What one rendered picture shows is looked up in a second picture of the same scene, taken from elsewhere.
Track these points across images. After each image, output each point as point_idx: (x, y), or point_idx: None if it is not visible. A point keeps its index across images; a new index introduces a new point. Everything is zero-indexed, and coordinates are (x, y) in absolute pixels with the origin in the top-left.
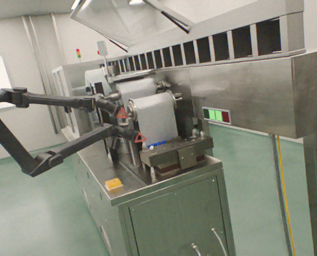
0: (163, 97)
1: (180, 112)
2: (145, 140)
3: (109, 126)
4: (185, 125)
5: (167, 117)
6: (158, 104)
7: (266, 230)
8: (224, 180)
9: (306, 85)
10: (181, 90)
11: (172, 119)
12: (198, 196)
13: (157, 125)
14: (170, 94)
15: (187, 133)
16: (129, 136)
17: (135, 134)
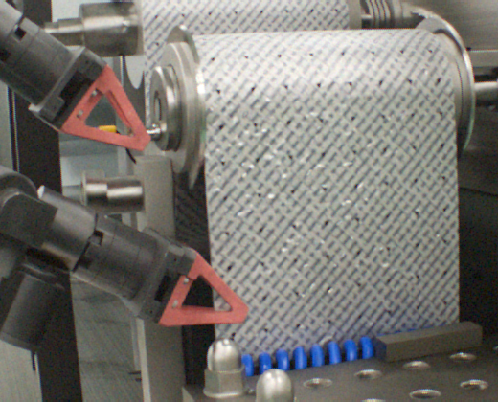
0: (396, 52)
1: (481, 176)
2: (242, 318)
3: None
4: None
5: (413, 183)
6: (361, 85)
7: None
8: None
9: None
10: None
11: (438, 202)
12: None
13: (334, 230)
14: (444, 41)
15: None
16: (125, 277)
17: (171, 265)
